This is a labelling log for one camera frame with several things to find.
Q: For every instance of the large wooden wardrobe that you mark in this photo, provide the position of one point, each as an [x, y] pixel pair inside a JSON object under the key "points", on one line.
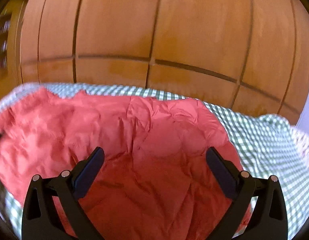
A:
{"points": [[251, 56]]}

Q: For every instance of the green white checkered bedspread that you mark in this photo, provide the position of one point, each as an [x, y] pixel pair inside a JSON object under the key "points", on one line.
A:
{"points": [[264, 144]]}

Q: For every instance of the orange puffer jacket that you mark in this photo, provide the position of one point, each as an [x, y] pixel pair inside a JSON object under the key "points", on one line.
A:
{"points": [[155, 182]]}

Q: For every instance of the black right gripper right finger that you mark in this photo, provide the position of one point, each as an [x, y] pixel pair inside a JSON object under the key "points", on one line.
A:
{"points": [[269, 217]]}

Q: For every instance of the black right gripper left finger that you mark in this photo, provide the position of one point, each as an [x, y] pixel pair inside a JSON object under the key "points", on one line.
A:
{"points": [[40, 218]]}

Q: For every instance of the wooden shelf cabinet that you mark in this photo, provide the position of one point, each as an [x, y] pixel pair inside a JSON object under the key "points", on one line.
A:
{"points": [[9, 57]]}

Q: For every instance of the floral bed sheet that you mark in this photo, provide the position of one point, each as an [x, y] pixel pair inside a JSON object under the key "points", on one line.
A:
{"points": [[301, 140]]}

